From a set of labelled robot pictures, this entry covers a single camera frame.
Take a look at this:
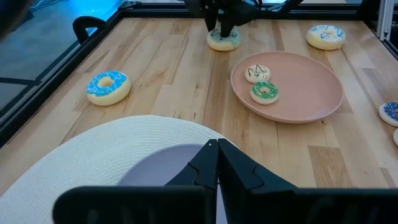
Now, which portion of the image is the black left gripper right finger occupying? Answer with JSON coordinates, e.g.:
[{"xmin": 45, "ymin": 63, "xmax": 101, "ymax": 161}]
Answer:
[{"xmin": 218, "ymin": 139, "xmax": 398, "ymax": 224}]

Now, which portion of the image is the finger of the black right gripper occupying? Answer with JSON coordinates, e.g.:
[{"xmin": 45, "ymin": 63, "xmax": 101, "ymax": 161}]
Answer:
[
  {"xmin": 220, "ymin": 14, "xmax": 237, "ymax": 37},
  {"xmin": 203, "ymin": 7, "xmax": 218, "ymax": 32}
]

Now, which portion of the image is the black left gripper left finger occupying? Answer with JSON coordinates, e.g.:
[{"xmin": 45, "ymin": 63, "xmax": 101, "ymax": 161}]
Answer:
[{"xmin": 52, "ymin": 139, "xmax": 220, "ymax": 224}]

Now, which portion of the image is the large mint dark-drizzled donut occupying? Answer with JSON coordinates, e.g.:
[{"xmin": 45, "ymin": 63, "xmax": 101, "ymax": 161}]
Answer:
[{"xmin": 206, "ymin": 27, "xmax": 242, "ymax": 52}]

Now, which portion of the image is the small white chocolate-drizzled donut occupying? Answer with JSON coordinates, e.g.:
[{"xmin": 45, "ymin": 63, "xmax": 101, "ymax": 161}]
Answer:
[{"xmin": 244, "ymin": 64, "xmax": 272, "ymax": 84}]

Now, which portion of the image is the small green frosted donut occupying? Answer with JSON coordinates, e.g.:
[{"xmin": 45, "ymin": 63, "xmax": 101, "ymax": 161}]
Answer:
[{"xmin": 249, "ymin": 80, "xmax": 280, "ymax": 106}]

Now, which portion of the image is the large white blue-drizzled donut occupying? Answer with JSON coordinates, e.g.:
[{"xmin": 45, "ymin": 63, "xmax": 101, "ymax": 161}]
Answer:
[{"xmin": 306, "ymin": 24, "xmax": 346, "ymax": 51}]

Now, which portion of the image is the large blue drizzled donut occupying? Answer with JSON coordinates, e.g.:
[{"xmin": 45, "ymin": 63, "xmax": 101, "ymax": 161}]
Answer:
[{"xmin": 86, "ymin": 70, "xmax": 132, "ymax": 106}]

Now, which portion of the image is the small purple sprinkled donut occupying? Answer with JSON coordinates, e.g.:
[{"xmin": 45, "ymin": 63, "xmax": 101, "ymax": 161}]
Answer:
[{"xmin": 378, "ymin": 101, "xmax": 398, "ymax": 128}]

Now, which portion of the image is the lavender purple plate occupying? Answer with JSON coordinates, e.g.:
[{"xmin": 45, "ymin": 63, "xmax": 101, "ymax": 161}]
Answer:
[{"xmin": 117, "ymin": 143, "xmax": 228, "ymax": 224}]

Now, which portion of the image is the pink plate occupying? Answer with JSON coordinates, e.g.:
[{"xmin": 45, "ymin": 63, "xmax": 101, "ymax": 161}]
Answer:
[{"xmin": 230, "ymin": 50, "xmax": 345, "ymax": 124}]

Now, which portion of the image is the white round woven placemat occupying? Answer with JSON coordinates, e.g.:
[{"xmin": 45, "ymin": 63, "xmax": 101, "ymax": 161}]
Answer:
[{"xmin": 0, "ymin": 114, "xmax": 237, "ymax": 224}]

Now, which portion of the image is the black clamp handle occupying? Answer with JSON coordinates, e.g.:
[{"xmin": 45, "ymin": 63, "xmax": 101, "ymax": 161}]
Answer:
[{"xmin": 72, "ymin": 15, "xmax": 109, "ymax": 44}]

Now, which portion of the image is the aluminium extrusion post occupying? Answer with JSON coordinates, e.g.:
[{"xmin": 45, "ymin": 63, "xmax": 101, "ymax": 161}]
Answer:
[{"xmin": 376, "ymin": 0, "xmax": 395, "ymax": 41}]

